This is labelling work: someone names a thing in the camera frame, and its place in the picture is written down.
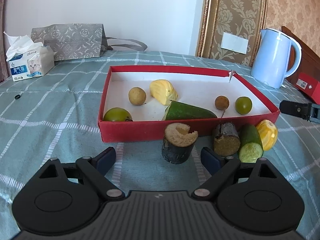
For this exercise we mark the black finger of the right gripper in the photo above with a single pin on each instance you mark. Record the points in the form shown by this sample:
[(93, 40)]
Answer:
[(306, 111)]

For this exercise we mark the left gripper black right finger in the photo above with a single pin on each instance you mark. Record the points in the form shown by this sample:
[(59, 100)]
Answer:
[(253, 197)]

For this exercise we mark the yellow fruit wedge outside box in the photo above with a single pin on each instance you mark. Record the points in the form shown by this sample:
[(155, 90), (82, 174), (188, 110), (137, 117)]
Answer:
[(268, 134)]

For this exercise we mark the red box at right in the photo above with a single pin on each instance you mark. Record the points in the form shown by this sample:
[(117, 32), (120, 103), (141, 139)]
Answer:
[(309, 86)]

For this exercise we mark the pink patterned curtain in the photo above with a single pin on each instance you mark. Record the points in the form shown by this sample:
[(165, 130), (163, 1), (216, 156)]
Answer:
[(4, 69)]

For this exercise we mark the green tomato at box corner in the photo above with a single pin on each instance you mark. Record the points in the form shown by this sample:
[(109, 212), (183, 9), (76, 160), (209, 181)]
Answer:
[(117, 114)]

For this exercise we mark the brown longan with stem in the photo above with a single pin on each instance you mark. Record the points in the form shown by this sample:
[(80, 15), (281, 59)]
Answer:
[(221, 103)]

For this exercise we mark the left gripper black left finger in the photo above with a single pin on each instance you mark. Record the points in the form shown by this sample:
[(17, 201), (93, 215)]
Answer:
[(65, 197)]

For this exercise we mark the light green cucumber piece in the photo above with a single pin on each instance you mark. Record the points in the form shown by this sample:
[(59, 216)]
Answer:
[(251, 147)]

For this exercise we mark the white wall switch plate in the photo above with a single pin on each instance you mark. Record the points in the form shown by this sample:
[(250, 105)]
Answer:
[(234, 43)]

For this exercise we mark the grey patterned paper bag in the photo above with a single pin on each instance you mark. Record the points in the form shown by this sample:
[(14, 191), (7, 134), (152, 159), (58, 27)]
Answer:
[(81, 40)]

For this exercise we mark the hollowed dark sugarcane piece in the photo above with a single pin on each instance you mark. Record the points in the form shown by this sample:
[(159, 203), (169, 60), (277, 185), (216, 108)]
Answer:
[(178, 143)]

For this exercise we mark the dark green cucumber piece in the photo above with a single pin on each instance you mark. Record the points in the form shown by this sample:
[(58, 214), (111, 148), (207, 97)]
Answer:
[(182, 111)]

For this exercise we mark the wooden chair back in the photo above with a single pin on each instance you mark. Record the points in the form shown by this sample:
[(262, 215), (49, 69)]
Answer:
[(310, 60)]

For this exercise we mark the light blue electric kettle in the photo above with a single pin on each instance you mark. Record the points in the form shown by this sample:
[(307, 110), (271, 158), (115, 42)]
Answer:
[(278, 57)]

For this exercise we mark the gold picture frame moulding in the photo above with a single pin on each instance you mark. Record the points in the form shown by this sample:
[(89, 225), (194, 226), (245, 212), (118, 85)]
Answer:
[(207, 28)]

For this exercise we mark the red shallow cardboard box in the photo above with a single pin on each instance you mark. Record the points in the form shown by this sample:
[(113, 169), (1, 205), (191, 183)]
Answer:
[(195, 85)]

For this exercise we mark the tissue pack with cat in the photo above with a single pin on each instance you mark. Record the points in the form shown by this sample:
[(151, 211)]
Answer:
[(28, 59)]

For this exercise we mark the green tomato in box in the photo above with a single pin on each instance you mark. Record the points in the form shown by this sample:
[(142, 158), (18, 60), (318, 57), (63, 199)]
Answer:
[(243, 105)]

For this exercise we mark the green checked table cloth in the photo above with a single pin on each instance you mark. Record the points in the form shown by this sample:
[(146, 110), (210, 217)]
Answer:
[(57, 116)]

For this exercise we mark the yellow fruit wedge in box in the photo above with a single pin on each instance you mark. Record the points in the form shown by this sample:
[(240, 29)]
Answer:
[(163, 91)]

